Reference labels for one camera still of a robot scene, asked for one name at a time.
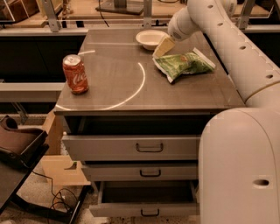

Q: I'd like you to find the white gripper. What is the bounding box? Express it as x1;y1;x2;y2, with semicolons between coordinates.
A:
152;7;200;58

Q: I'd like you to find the white paper bowl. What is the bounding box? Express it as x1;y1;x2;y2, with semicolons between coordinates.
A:
136;30;167;51

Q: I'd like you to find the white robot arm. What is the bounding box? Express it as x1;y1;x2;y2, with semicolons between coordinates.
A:
168;0;280;224

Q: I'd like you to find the red coke can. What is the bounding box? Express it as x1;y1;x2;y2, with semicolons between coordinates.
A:
62;54;88;95

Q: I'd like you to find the green chip bag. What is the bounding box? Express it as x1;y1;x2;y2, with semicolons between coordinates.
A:
153;48;216;83

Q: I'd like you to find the black monitor stand base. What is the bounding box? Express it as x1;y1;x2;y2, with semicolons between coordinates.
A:
95;0;144;15

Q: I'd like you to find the grey drawer cabinet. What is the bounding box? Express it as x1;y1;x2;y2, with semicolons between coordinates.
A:
53;27;246;219

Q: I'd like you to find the top grey drawer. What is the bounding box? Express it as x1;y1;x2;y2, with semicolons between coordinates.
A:
61;114;218;162

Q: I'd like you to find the grey drawer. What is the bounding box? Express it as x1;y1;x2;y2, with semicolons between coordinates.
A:
81;163;198;182
61;114;218;162
89;180;200;217

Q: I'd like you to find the middle grey drawer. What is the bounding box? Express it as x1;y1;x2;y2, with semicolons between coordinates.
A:
81;163;198;182

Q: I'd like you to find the bottom grey drawer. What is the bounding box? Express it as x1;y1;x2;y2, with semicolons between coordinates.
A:
89;180;200;217

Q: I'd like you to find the cardboard box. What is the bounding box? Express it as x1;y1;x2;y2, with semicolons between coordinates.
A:
41;111;90;186

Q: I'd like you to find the brown chair seat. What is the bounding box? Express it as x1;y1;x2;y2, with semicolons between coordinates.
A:
0;115;50;170

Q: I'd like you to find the black floor cable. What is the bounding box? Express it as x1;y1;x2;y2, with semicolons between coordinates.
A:
30;170;80;224

